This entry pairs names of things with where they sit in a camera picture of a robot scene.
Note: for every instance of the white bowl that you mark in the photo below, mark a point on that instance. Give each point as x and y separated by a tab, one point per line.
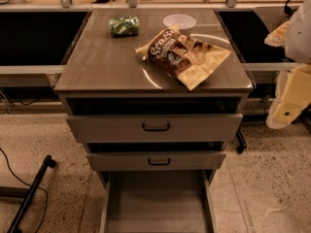
186	23

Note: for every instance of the brown chip bag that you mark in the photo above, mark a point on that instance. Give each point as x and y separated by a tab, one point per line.
183	57

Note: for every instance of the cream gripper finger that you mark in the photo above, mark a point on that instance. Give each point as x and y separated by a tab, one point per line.
277	38
292	96

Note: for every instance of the top drawer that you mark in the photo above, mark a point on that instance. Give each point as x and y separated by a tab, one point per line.
158	128

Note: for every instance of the black floor stand leg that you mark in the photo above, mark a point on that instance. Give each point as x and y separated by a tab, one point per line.
25	194

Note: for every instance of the bottom drawer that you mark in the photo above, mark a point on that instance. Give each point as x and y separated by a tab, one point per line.
158	202

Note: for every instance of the black headphones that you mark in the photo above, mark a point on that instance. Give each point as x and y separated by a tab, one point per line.
291	6

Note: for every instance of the grey drawer cabinet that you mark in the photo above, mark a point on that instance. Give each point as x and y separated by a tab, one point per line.
106	77

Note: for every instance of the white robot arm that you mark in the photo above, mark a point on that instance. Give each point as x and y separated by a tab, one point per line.
298	38

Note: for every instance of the green snack bag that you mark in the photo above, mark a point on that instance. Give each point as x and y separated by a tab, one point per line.
124	26

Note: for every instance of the black caster leg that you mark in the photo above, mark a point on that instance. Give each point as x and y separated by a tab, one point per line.
242	143

